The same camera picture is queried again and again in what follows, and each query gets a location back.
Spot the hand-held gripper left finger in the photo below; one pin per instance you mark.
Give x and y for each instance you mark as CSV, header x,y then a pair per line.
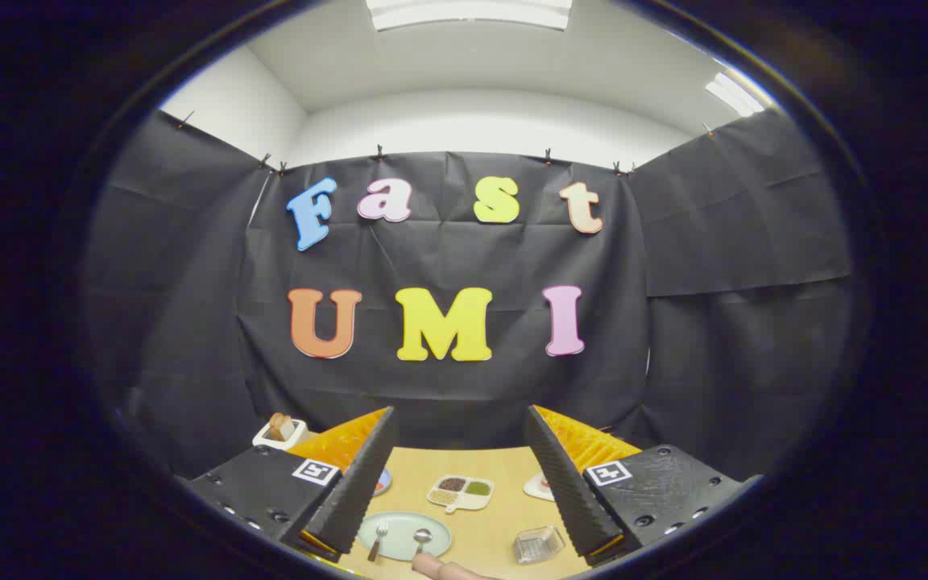
x,y
355,491

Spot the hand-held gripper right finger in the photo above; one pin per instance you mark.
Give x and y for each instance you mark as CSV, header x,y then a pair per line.
x,y
569,491

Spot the blue plate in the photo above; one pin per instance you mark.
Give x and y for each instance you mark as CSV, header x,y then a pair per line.
x,y
383,482

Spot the white square coaster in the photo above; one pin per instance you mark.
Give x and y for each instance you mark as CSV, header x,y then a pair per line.
x,y
535,488

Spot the pale green plate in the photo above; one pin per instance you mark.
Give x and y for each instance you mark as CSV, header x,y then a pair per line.
x,y
401,544

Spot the white toaster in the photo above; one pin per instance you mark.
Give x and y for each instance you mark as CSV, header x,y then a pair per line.
x,y
291,439

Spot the pale beans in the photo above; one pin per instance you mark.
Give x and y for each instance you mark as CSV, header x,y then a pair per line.
x,y
442,498

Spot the green beans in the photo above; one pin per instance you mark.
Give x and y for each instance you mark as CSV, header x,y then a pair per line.
x,y
477,487

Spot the white divided dish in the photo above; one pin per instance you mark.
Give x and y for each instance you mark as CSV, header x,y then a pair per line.
x,y
476,501

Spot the dark beans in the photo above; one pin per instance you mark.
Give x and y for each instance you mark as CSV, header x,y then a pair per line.
x,y
452,484

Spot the bread slice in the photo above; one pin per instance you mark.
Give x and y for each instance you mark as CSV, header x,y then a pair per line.
x,y
280,425

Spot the row of black cloth clips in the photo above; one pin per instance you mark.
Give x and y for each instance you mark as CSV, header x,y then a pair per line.
x,y
379,151

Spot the small ceiling light panel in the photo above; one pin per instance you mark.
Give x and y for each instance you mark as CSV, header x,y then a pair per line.
x,y
734,95

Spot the large ceiling light panel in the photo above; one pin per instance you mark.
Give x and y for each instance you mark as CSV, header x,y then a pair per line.
x,y
468,12

